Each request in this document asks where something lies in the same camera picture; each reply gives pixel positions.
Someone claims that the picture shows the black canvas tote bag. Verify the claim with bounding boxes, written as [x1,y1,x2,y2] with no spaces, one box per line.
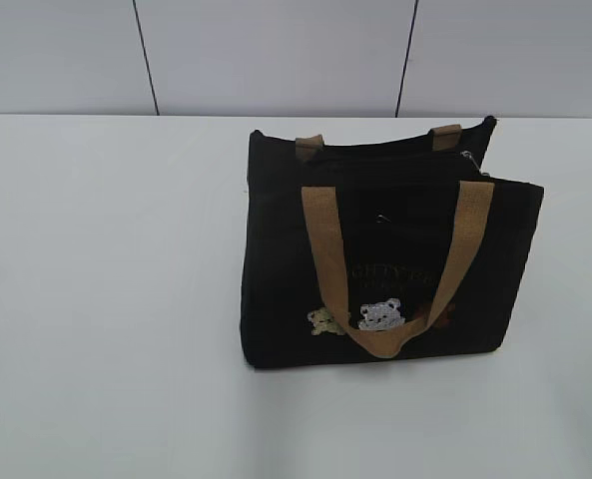
[240,116,544,369]

